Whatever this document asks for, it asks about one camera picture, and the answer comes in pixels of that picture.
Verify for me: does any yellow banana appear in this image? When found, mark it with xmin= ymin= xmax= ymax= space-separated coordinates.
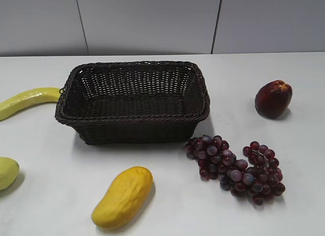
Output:
xmin=1 ymin=87 xmax=60 ymax=121

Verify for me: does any black woven basket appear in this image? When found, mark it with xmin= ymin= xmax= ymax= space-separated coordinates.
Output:
xmin=55 ymin=61 xmax=210 ymax=145

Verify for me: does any yellow mango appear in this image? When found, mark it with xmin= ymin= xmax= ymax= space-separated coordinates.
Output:
xmin=91 ymin=166 xmax=153 ymax=229

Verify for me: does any dark red peach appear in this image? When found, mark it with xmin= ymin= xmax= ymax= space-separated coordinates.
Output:
xmin=254 ymin=80 xmax=293 ymax=119

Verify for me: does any purple grape bunch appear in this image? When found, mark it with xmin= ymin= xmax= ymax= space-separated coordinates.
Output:
xmin=184 ymin=135 xmax=286 ymax=206

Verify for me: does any green mango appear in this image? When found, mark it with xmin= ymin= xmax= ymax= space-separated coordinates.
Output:
xmin=0 ymin=157 xmax=20 ymax=190

